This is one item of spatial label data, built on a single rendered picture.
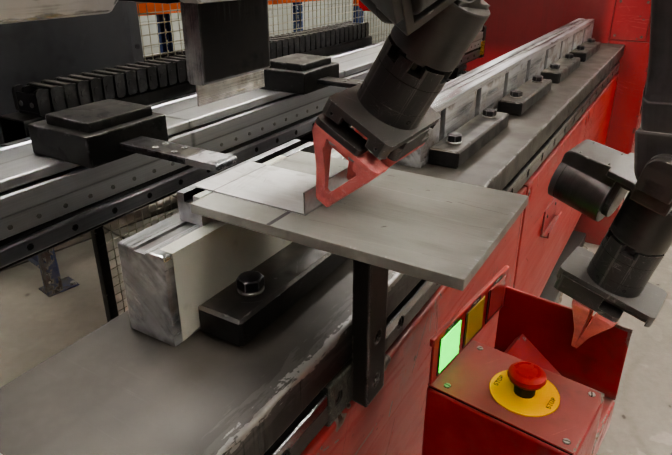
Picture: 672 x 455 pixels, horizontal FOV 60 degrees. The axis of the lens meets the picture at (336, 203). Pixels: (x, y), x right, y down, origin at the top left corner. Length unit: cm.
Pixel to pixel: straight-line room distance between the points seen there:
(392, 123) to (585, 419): 37
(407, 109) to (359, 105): 4
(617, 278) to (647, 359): 154
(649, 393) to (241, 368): 165
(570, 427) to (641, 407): 134
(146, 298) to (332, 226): 19
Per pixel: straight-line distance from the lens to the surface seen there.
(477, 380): 69
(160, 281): 54
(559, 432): 65
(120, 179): 82
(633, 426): 192
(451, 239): 48
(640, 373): 212
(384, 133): 45
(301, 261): 63
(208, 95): 57
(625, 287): 67
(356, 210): 52
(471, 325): 72
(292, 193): 55
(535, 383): 66
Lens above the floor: 121
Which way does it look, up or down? 23 degrees down
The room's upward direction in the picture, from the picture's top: straight up
